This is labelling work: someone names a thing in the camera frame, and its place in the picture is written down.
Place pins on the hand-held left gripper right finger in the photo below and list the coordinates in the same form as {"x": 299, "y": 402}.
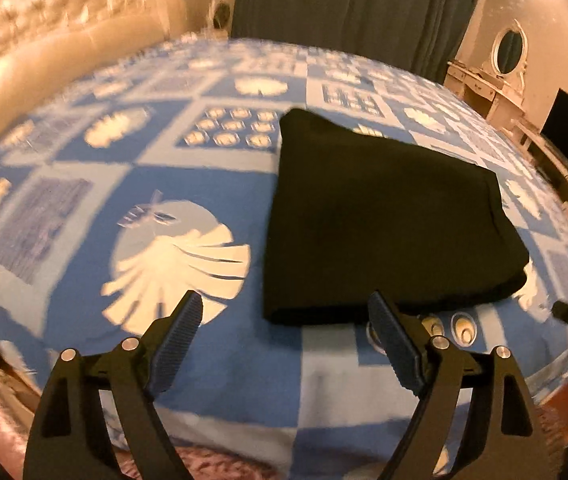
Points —
{"x": 394, "y": 340}

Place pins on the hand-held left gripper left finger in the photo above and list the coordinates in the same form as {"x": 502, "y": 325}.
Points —
{"x": 176, "y": 335}

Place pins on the black pants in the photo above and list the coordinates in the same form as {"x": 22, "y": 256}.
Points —
{"x": 374, "y": 210}

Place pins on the blue patterned bed sheet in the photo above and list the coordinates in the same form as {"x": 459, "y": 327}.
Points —
{"x": 284, "y": 385}

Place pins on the white vanity dresser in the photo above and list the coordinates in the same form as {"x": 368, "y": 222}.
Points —
{"x": 479, "y": 87}

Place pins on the white oval mirror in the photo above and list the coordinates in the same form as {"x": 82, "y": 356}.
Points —
{"x": 510, "y": 50}

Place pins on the beige tufted headboard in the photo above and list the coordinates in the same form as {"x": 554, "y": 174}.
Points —
{"x": 64, "y": 50}

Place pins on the dark green curtain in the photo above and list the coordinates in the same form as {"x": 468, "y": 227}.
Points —
{"x": 354, "y": 5}

